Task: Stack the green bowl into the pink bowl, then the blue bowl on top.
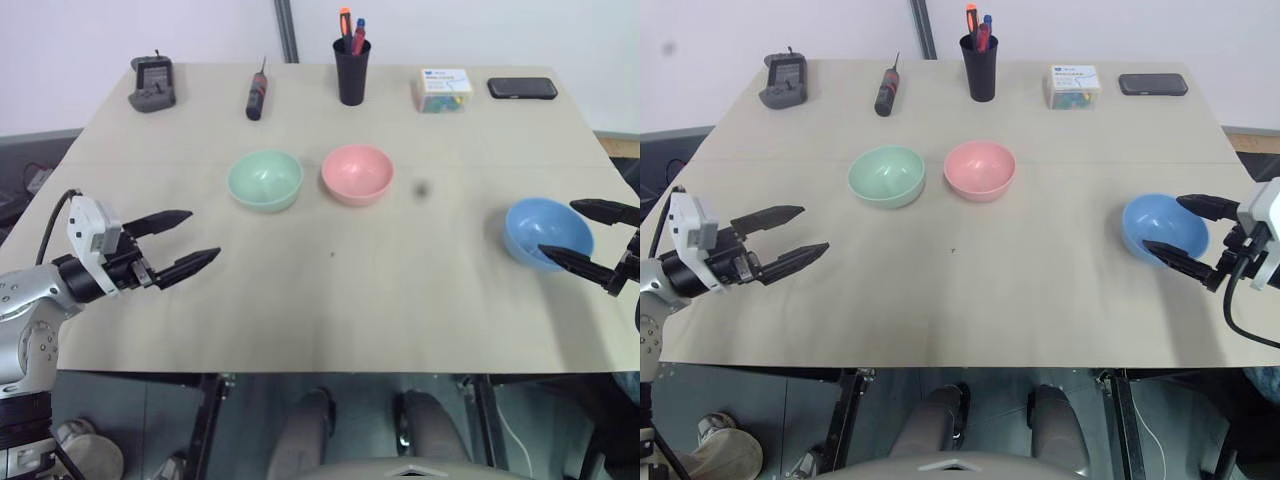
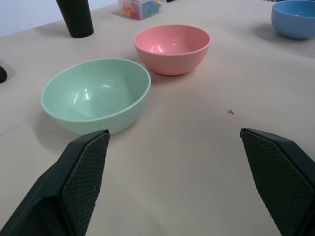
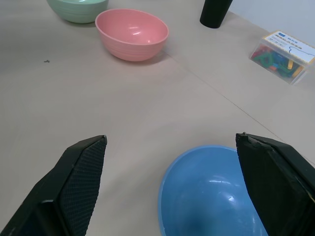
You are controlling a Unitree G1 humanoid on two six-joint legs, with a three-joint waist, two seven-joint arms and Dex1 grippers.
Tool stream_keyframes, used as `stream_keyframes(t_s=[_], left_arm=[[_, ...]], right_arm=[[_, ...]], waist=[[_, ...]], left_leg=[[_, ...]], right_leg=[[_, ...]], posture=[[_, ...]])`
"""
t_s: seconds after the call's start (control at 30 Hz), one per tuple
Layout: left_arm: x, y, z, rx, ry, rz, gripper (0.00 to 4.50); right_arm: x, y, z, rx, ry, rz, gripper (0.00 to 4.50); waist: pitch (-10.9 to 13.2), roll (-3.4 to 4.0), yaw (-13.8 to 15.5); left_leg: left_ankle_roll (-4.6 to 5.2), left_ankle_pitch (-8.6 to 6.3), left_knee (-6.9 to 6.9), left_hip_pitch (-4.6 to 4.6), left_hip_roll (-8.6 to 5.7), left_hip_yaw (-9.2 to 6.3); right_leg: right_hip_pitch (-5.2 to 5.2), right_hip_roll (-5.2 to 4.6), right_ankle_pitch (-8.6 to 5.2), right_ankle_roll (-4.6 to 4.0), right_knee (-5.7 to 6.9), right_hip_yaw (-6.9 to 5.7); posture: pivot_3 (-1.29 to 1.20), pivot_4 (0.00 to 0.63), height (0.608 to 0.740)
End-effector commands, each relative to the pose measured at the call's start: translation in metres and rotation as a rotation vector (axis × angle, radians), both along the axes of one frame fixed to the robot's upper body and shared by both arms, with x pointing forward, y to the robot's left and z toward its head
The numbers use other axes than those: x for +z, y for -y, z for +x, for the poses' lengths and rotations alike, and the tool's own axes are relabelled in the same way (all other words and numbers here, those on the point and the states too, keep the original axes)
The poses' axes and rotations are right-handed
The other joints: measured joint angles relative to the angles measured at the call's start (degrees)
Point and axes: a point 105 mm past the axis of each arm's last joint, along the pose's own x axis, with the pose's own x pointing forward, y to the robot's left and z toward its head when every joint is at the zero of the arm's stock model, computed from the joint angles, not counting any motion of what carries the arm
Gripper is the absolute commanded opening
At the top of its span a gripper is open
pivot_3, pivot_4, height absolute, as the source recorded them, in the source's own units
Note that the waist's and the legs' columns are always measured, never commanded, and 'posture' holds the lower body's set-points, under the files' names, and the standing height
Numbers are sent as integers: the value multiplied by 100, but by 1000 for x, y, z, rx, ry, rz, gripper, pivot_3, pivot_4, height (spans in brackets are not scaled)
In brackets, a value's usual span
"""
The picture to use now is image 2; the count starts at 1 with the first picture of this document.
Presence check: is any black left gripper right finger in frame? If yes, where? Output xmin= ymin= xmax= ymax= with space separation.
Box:
xmin=240 ymin=127 xmax=315 ymax=236

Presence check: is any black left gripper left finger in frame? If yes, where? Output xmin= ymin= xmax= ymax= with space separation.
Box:
xmin=0 ymin=129 xmax=110 ymax=236

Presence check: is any green bowl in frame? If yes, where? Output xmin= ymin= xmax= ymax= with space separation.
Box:
xmin=40 ymin=58 xmax=152 ymax=135

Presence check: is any small black rounded object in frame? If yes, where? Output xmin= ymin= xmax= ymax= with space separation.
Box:
xmin=0 ymin=65 xmax=8 ymax=84

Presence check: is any blue bowl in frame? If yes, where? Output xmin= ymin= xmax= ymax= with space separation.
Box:
xmin=271 ymin=0 xmax=315 ymax=40

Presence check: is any red bowl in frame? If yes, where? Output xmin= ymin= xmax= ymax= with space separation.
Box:
xmin=133 ymin=24 xmax=211 ymax=76

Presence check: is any clear box of colourful pieces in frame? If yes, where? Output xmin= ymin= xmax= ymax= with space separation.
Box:
xmin=118 ymin=0 xmax=167 ymax=21

